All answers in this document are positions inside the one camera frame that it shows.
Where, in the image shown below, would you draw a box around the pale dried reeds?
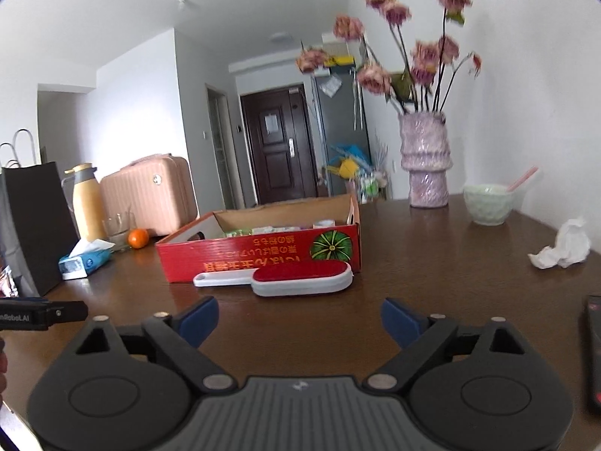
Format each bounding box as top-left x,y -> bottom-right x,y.
373,131 -> 391,170

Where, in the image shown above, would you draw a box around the blue and yellow bags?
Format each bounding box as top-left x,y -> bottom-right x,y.
326,143 -> 374,182

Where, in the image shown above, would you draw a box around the red and white lint brush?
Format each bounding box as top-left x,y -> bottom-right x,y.
192,260 -> 354,298

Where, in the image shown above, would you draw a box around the black paper bag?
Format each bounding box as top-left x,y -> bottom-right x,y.
0,129 -> 81,298

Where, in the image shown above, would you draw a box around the dark brown door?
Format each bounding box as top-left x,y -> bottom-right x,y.
240,86 -> 319,206

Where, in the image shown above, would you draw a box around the yellow thermos bottle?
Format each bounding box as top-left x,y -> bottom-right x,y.
63,163 -> 109,242

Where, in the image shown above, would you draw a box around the clear drinking glass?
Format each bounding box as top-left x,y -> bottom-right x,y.
102,211 -> 137,253

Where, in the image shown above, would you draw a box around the pink spoon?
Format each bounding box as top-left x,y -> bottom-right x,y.
506,165 -> 540,193

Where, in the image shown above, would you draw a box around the paper sheet on refrigerator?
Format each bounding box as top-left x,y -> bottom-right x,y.
321,74 -> 343,99

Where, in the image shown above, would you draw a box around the silver snack packet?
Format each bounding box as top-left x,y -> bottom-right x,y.
0,265 -> 20,298

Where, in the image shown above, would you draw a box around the purple ceramic vase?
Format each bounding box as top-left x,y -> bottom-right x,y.
399,111 -> 454,209

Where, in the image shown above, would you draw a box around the red cardboard box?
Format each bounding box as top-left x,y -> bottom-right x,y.
154,193 -> 362,284

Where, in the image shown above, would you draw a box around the hanging clear umbrellas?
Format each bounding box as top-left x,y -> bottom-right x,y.
350,68 -> 366,130

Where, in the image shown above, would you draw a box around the smartphone with red case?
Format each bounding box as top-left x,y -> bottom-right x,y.
581,294 -> 601,410

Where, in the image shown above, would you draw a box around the pink hard-shell suitcase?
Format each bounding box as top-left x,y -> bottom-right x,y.
100,153 -> 198,238

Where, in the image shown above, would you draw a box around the dried pink roses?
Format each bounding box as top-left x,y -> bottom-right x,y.
295,0 -> 484,116

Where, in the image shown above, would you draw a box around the wire rack with bottles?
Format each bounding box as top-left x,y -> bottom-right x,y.
356,171 -> 391,204

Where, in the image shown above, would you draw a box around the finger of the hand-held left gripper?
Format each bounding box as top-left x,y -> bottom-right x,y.
49,301 -> 89,324

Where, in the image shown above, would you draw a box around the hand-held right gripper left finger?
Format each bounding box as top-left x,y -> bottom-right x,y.
70,296 -> 238,393

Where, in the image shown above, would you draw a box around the blue tissue pack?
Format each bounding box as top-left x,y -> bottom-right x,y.
58,238 -> 116,280

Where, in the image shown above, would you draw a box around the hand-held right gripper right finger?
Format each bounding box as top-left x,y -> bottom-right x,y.
365,297 -> 536,393

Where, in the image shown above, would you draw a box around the crumpled white tissue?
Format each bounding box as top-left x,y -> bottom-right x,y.
528,216 -> 592,270

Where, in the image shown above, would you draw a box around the pale green bowl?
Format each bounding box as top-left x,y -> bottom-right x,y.
463,183 -> 515,227

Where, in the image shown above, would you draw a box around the grey refrigerator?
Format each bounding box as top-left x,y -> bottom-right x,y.
312,68 -> 372,198

